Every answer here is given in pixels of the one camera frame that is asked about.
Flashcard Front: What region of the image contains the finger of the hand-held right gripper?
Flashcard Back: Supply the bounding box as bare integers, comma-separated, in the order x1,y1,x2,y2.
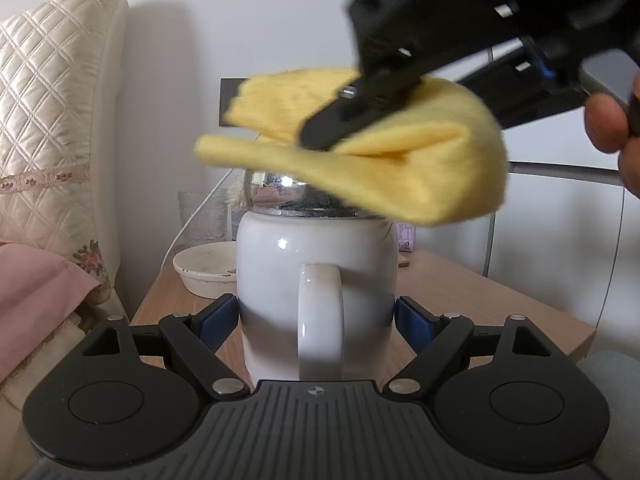
457,50,592,131
299,35,527,153

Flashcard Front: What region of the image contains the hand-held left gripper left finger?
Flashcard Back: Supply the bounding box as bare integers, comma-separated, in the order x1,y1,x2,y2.
47,294,247,403

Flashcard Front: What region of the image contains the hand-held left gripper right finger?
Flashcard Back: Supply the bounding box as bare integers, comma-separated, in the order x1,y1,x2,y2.
382,296,583,403

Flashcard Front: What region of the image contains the white mug with chrome lid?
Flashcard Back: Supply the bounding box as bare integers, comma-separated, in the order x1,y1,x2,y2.
236,167,400,382

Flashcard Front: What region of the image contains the yellow cleaning cloth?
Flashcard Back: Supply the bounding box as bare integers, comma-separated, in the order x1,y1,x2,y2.
194,66,510,227

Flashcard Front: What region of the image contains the person's right hand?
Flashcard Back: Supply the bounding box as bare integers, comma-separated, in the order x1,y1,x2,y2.
584,70,640,199

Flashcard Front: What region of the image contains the white ceramic bowl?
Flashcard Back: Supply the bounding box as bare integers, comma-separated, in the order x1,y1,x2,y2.
172,241,241,300

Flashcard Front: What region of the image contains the purple carton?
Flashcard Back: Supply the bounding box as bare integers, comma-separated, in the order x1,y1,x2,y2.
396,221,417,253

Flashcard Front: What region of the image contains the wooden nightstand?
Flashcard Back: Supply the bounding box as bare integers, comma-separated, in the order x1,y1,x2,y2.
129,247,599,387

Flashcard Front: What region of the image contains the clear drinking glass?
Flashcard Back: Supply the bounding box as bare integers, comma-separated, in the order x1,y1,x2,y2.
177,189,237,247

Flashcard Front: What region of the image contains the pink pillow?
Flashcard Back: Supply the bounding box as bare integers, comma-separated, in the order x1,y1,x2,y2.
0,242,104,377

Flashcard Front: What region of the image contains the cream quilted headboard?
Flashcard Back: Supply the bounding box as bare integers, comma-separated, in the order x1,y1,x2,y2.
0,0,130,307

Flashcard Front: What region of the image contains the white charging cable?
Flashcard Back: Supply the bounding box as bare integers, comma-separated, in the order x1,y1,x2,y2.
162,162,237,267

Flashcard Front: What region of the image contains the grey wall socket panel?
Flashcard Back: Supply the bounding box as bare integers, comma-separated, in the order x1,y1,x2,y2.
219,77,252,129

